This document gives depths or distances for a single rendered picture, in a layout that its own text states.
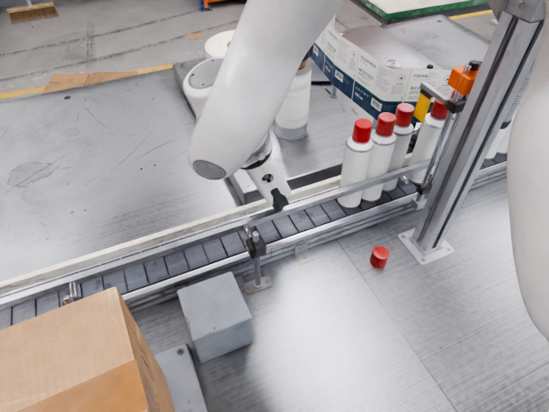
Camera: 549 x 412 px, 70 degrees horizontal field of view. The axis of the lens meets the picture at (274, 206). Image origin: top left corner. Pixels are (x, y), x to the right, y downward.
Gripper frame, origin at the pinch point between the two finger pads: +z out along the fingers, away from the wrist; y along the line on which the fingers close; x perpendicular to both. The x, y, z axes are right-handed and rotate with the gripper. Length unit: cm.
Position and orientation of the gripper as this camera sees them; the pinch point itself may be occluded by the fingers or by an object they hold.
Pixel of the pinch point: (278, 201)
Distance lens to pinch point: 78.2
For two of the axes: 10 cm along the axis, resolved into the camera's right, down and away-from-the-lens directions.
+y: -4.0, -6.7, 6.3
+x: -8.6, 5.1, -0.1
